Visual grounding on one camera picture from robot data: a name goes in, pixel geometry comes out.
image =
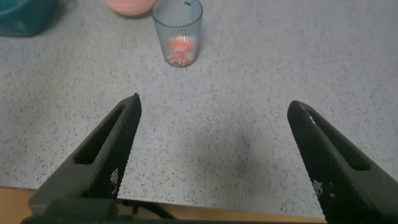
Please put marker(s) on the pile of pink-white solid pieces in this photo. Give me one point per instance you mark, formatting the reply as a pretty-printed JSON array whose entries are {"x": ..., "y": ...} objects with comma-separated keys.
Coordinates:
[{"x": 182, "y": 49}]

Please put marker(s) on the pink ribbed bowl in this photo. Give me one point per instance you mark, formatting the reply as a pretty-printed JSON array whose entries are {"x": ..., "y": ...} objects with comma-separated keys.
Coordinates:
[{"x": 129, "y": 7}]

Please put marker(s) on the translucent blue ribbed plastic cup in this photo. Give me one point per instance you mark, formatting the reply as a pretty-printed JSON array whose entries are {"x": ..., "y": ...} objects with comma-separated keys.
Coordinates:
[{"x": 177, "y": 25}]

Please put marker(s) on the teal square plastic basin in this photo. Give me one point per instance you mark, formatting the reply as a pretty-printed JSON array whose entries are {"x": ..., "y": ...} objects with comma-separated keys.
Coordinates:
[{"x": 25, "y": 17}]

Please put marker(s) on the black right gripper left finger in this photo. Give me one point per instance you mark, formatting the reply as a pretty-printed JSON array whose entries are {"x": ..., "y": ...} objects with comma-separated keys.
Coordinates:
[{"x": 102, "y": 155}]

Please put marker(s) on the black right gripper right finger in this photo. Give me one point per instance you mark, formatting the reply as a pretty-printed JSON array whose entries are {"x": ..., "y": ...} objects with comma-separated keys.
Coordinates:
[{"x": 335, "y": 168}]

